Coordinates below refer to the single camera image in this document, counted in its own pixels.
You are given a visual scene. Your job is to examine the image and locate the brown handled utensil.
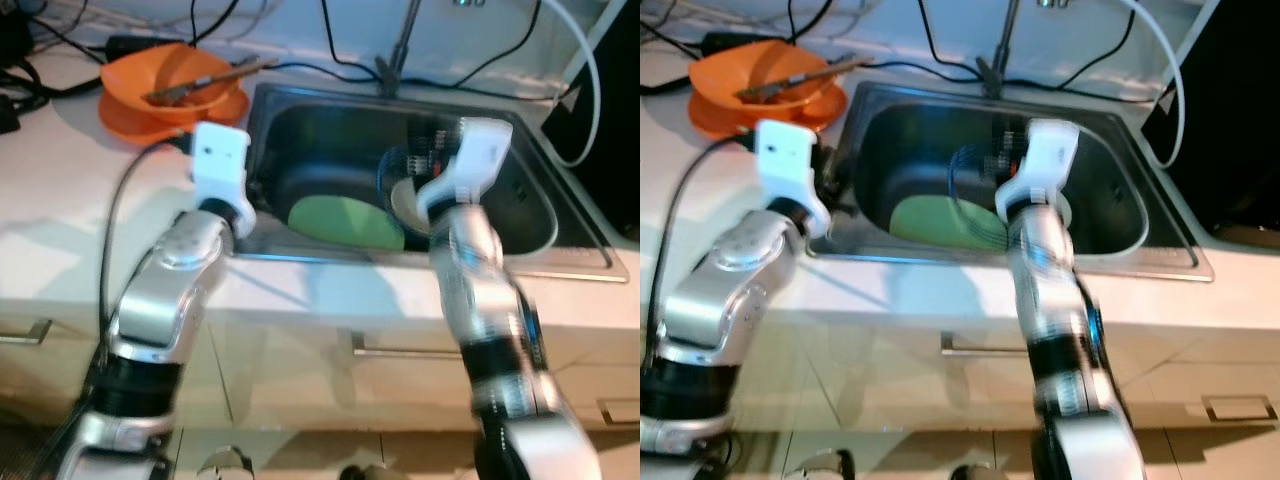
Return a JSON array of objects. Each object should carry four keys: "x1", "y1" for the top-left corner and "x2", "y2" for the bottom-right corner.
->
[
  {"x1": 190, "y1": 57, "x2": 281, "y2": 91},
  {"x1": 790, "y1": 55, "x2": 873, "y2": 86}
]

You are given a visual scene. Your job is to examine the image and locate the orange plastic plate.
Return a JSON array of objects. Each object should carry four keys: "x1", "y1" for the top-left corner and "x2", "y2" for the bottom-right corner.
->
[
  {"x1": 98, "y1": 85, "x2": 251, "y2": 143},
  {"x1": 688, "y1": 85, "x2": 849, "y2": 141}
]

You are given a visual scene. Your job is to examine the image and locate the orange plastic bowl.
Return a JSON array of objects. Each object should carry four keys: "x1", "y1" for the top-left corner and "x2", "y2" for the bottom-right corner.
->
[
  {"x1": 690, "y1": 42, "x2": 836, "y2": 109},
  {"x1": 100, "y1": 43, "x2": 246, "y2": 126}
]

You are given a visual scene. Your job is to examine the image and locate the white kitchen cabinet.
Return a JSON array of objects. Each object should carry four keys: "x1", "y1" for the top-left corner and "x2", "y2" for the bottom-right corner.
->
[
  {"x1": 0, "y1": 295, "x2": 641, "y2": 441},
  {"x1": 640, "y1": 300, "x2": 1280, "y2": 441}
]

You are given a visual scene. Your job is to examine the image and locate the stainless steel sink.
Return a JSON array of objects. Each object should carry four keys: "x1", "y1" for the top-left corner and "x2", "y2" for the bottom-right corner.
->
[
  {"x1": 235, "y1": 82, "x2": 629, "y2": 283},
  {"x1": 805, "y1": 80, "x2": 1216, "y2": 283}
]

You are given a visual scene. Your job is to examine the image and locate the green plate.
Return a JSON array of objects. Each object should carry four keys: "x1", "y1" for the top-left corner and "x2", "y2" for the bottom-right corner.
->
[
  {"x1": 888, "y1": 195, "x2": 1011, "y2": 251},
  {"x1": 288, "y1": 195, "x2": 406, "y2": 251}
]

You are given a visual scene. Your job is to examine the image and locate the dark metal faucet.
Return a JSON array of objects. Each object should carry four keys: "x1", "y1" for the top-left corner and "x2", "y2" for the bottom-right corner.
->
[
  {"x1": 375, "y1": 0, "x2": 426, "y2": 86},
  {"x1": 978, "y1": 0, "x2": 1016, "y2": 86}
]

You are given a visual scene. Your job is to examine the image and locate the black power adapter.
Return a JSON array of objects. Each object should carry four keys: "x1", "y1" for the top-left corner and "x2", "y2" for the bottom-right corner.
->
[
  {"x1": 700, "y1": 30, "x2": 771, "y2": 56},
  {"x1": 105, "y1": 35, "x2": 181, "y2": 56}
]

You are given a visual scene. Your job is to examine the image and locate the black box device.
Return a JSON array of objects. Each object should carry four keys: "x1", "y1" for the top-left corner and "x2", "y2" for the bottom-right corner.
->
[{"x1": 0, "y1": 10, "x2": 36, "y2": 69}]

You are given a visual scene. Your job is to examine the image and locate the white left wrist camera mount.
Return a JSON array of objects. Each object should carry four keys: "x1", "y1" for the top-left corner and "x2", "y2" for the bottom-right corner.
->
[
  {"x1": 755, "y1": 120, "x2": 831, "y2": 236},
  {"x1": 190, "y1": 122, "x2": 256, "y2": 223}
]

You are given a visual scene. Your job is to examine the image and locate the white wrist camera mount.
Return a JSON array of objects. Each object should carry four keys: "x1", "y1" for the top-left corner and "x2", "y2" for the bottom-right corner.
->
[
  {"x1": 755, "y1": 120, "x2": 831, "y2": 236},
  {"x1": 415, "y1": 118, "x2": 516, "y2": 223},
  {"x1": 190, "y1": 122, "x2": 256, "y2": 223},
  {"x1": 995, "y1": 120, "x2": 1081, "y2": 216}
]

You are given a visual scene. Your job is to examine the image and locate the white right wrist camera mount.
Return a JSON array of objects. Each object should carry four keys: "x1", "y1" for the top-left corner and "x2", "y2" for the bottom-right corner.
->
[
  {"x1": 995, "y1": 120, "x2": 1081, "y2": 216},
  {"x1": 415, "y1": 118, "x2": 516, "y2": 223}
]

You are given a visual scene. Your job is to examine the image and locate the black counter cable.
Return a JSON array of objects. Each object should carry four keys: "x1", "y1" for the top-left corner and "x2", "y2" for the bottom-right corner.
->
[
  {"x1": 245, "y1": 62, "x2": 561, "y2": 101},
  {"x1": 848, "y1": 62, "x2": 1151, "y2": 101}
]

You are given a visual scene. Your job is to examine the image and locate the black wall cable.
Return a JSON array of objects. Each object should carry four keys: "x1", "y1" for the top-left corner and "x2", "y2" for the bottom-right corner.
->
[
  {"x1": 918, "y1": 0, "x2": 986, "y2": 73},
  {"x1": 1060, "y1": 0, "x2": 1141, "y2": 89},
  {"x1": 320, "y1": 0, "x2": 386, "y2": 73},
  {"x1": 465, "y1": 0, "x2": 546, "y2": 86}
]

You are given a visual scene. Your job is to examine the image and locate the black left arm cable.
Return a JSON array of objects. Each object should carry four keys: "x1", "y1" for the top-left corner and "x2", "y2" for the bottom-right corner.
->
[
  {"x1": 675, "y1": 135, "x2": 761, "y2": 301},
  {"x1": 93, "y1": 138, "x2": 193, "y2": 376}
]

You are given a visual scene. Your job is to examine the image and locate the white hose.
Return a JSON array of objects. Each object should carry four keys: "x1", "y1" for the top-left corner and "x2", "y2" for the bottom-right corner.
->
[
  {"x1": 535, "y1": 0, "x2": 601, "y2": 166},
  {"x1": 1120, "y1": 0, "x2": 1186, "y2": 166}
]

